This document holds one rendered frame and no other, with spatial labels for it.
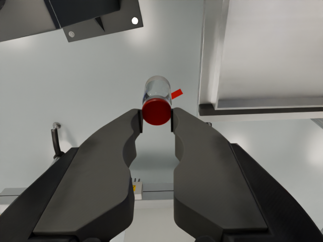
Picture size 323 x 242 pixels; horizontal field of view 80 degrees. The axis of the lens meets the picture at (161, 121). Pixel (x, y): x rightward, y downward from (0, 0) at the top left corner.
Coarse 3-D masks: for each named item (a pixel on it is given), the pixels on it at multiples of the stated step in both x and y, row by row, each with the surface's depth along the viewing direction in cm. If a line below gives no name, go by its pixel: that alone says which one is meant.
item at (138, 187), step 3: (132, 183) 115; (135, 183) 115; (138, 183) 115; (141, 183) 115; (135, 186) 113; (138, 186) 113; (141, 186) 113; (135, 189) 112; (138, 189) 112; (141, 189) 112; (135, 192) 110; (138, 192) 110; (141, 192) 110; (135, 195) 109; (138, 195) 109; (141, 195) 110; (135, 198) 111; (138, 198) 111; (141, 198) 111
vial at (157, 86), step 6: (150, 78) 16; (156, 78) 16; (162, 78) 16; (150, 84) 15; (156, 84) 15; (162, 84) 15; (168, 84) 16; (144, 90) 15; (150, 90) 14; (156, 90) 14; (162, 90) 14; (168, 90) 15; (144, 96) 14; (150, 96) 14; (156, 96) 13; (162, 96) 14; (168, 96) 14; (144, 102) 13; (168, 102) 13
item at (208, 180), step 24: (192, 120) 10; (192, 144) 9; (216, 144) 9; (192, 168) 8; (216, 168) 7; (192, 192) 7; (216, 192) 7; (240, 192) 7; (192, 216) 6; (216, 216) 6; (240, 216) 6; (216, 240) 6
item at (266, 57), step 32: (224, 0) 30; (256, 0) 31; (288, 0) 31; (320, 0) 31; (224, 32) 30; (256, 32) 33; (288, 32) 33; (320, 32) 33; (224, 64) 36; (256, 64) 36; (288, 64) 36; (320, 64) 36; (224, 96) 40; (256, 96) 40; (288, 96) 40; (320, 96) 40
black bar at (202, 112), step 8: (200, 104) 41; (208, 104) 40; (200, 112) 40; (208, 112) 40; (216, 112) 40; (224, 112) 40; (232, 112) 40; (240, 112) 40; (248, 112) 40; (256, 112) 40; (264, 112) 40; (272, 112) 40; (280, 112) 40; (288, 112) 40
